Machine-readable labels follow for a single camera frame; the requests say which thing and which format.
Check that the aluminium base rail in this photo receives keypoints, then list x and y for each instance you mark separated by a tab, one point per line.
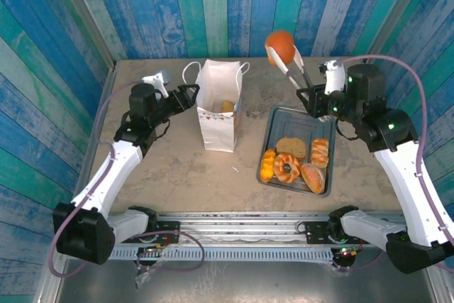
241	226

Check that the metal tongs with white tips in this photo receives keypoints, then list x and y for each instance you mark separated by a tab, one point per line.
280	63

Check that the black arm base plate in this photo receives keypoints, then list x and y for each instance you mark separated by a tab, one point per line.
170	233
315	233

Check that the aluminium corner post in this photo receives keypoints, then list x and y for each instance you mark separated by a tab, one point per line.
394	15
87	15

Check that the golden fake croissant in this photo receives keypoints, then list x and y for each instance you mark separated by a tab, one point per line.
227	106

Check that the yellow orange fake bread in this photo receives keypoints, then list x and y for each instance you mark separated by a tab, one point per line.
267	168

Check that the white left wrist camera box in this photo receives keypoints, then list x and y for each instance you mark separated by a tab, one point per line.
156	77

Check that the crumpled clear plastic piece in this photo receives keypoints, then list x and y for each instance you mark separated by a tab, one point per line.
142	278

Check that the grey metal sheet panel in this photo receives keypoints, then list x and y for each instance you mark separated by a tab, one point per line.
248	281

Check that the brown fake bread slice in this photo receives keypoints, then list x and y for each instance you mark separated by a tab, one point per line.
291	147

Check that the white paper bag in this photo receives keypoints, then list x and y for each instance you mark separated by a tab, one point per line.
216	132

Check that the oval orange fake bun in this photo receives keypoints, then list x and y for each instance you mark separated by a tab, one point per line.
313	179

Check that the grey metal baking tray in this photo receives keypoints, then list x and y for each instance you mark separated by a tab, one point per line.
298	122

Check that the small circuit board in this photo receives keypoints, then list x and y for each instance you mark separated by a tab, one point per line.
152	248
347	252

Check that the round orange fake bun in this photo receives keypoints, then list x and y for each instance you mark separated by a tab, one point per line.
282	45

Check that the striped long fake roll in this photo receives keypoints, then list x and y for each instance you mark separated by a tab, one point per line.
319	154

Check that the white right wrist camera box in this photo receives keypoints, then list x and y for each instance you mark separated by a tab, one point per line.
335	77

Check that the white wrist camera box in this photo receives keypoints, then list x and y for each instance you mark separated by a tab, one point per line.
335	77
156	77

